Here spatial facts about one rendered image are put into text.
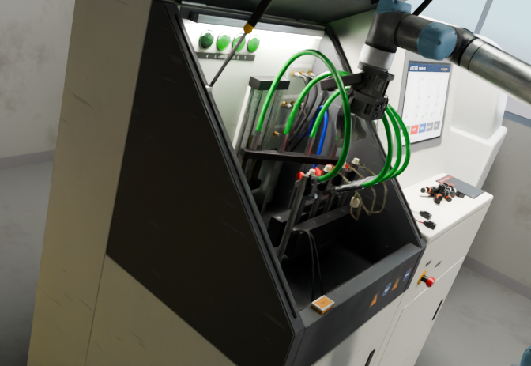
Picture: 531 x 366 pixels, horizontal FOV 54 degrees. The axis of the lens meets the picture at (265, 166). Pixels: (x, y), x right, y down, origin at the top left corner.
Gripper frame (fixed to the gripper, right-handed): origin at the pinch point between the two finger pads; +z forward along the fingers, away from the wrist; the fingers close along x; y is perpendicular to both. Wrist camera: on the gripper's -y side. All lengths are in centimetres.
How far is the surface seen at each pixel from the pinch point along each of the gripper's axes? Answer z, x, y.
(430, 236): 25.4, 35.5, 21.1
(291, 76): -5.9, 20.0, -31.9
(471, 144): 22, 164, -8
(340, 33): -21.1, 35.0, -28.6
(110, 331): 65, -35, -29
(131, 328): 58, -35, -21
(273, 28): -20.0, 1.3, -29.6
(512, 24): -40, 253, -35
